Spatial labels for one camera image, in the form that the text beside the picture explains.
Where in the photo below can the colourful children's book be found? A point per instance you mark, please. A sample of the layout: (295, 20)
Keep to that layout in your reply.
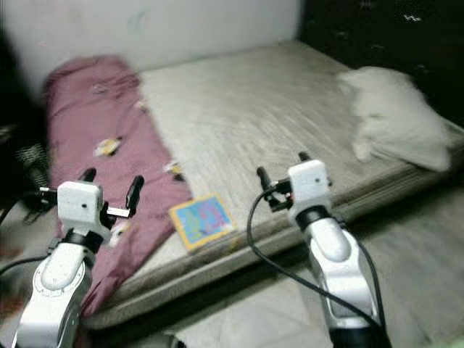
(201, 221)

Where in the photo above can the white pillow with green leaf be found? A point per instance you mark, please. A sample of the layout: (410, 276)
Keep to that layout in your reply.
(391, 116)

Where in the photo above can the black bag with white print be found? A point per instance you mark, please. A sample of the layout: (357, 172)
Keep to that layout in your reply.
(36, 174)

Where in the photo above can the purple patterned blanket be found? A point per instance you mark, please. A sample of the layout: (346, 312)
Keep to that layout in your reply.
(87, 116)

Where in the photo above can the white quilted mattress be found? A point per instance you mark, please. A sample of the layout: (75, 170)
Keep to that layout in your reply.
(246, 116)

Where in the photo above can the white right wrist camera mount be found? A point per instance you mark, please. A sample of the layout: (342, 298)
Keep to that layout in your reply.
(308, 181)

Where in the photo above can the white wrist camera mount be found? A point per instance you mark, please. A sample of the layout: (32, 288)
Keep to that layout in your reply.
(78, 203)
(308, 181)

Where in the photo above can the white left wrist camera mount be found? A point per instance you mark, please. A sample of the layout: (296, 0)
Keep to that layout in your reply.
(78, 203)

